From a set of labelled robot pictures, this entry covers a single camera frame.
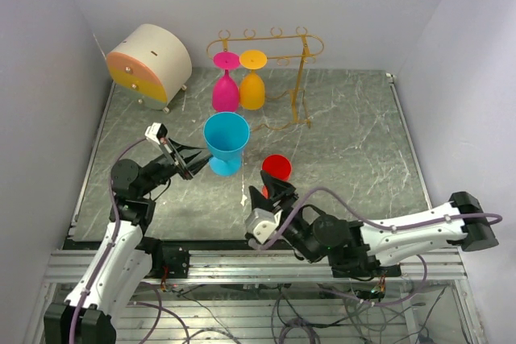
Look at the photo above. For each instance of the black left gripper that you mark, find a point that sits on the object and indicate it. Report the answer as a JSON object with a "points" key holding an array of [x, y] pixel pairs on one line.
{"points": [[193, 168]]}

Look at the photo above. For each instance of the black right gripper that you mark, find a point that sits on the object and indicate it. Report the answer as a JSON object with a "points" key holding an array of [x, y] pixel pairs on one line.
{"points": [[278, 190]]}

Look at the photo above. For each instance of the red wine glass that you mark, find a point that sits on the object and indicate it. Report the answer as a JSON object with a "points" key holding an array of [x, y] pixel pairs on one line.
{"points": [[277, 166]]}

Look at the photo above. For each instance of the blue wine glass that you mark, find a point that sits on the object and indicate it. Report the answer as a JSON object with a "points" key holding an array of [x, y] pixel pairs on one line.
{"points": [[226, 135]]}

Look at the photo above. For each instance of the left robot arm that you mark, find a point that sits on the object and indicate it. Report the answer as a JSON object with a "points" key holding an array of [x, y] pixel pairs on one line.
{"points": [[126, 255]]}

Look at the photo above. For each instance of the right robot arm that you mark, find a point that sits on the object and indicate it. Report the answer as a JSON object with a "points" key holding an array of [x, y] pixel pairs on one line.
{"points": [[360, 247]]}

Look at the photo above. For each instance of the pink wine glass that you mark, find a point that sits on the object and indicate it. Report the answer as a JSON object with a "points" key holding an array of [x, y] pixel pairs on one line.
{"points": [[225, 96]]}

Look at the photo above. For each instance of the orange wine glass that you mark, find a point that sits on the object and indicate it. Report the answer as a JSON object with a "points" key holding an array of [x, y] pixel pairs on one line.
{"points": [[252, 88]]}

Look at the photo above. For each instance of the round beige drawer cabinet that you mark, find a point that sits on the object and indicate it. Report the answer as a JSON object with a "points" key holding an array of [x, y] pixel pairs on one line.
{"points": [[152, 65]]}

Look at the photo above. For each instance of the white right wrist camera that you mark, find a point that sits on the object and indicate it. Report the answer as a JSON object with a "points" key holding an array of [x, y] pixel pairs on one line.
{"points": [[261, 224]]}

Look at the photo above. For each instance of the aluminium rail frame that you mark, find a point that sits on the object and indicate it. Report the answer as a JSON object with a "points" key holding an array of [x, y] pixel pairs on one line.
{"points": [[234, 262]]}

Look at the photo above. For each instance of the gold wire wine glass rack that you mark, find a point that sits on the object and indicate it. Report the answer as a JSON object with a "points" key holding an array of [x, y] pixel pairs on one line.
{"points": [[312, 46]]}

